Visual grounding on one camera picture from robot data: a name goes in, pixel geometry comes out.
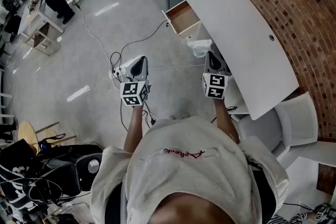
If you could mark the person's left forearm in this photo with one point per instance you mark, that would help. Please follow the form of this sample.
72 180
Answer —
134 128

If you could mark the white plastic bag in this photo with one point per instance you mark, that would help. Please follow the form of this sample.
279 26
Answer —
199 47

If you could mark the white power strip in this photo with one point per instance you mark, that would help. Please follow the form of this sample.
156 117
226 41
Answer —
118 70

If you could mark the wooden drawer with white front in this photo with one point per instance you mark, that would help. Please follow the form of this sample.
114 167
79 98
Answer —
183 18

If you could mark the wooden stools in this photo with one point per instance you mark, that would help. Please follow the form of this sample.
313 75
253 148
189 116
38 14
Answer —
26 131

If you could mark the white desk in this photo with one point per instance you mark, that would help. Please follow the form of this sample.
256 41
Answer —
236 34

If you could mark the black equipment pile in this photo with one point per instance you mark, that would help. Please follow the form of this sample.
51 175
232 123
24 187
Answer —
52 173

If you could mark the white chair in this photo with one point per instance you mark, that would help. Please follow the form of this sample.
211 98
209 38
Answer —
296 123

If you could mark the person's right forearm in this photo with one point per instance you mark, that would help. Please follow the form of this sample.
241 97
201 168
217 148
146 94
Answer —
224 118

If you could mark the person's chin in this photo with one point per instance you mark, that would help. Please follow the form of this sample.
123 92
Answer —
191 209

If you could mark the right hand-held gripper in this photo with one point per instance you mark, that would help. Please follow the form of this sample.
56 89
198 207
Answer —
215 85

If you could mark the small white table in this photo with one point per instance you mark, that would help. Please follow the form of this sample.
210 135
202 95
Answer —
31 17

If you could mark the person's light grey shirt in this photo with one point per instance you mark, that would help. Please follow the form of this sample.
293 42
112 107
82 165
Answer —
183 178

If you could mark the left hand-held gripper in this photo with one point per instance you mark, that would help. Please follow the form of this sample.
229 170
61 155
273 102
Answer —
132 90

